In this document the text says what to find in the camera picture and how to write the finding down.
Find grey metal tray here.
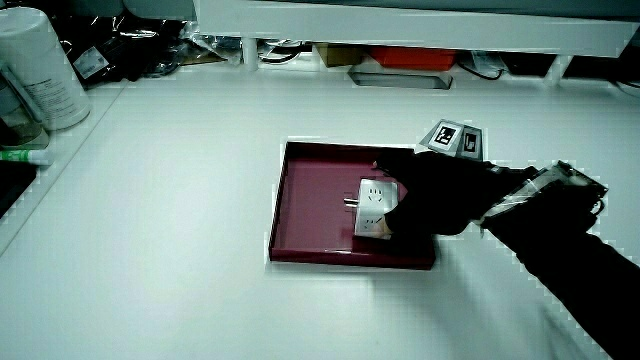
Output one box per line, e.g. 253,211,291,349
347,63,454,92

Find clear glass jar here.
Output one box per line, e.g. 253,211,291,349
0,74,51,150

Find orange box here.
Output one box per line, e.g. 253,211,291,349
369,45,459,72

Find white shelf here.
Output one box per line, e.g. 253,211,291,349
193,0,640,87

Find white socket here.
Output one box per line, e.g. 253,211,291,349
343,177,401,241

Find green and white tube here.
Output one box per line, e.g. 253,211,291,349
0,148,54,167

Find white paper label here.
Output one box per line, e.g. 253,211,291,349
72,45,110,81

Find person's right hand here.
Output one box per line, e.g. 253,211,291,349
372,118,503,239

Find maroon tray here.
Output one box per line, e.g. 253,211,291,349
267,140,438,272

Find clear wrist electronics module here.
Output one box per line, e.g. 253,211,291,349
482,160,610,222

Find brown cardboard box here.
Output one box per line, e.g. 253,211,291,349
313,43,366,68

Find black cable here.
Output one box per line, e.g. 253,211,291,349
257,39,303,65
457,49,507,82

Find white cylindrical canister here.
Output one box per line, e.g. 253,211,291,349
0,6,93,132

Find black plastic bags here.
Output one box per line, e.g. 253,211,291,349
48,10,242,90

